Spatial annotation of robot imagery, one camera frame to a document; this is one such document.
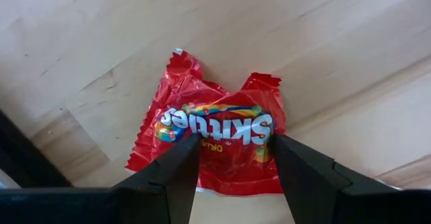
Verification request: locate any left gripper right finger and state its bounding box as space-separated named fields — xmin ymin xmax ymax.
xmin=270 ymin=133 xmax=431 ymax=224

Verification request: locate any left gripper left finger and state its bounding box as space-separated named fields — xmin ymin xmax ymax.
xmin=0 ymin=133 xmax=202 ymax=224

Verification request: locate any red Skittles candy packet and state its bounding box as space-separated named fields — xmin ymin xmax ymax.
xmin=125 ymin=48 xmax=287 ymax=197

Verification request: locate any black aluminium frame rail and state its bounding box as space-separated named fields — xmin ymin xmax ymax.
xmin=0 ymin=109 xmax=72 ymax=188

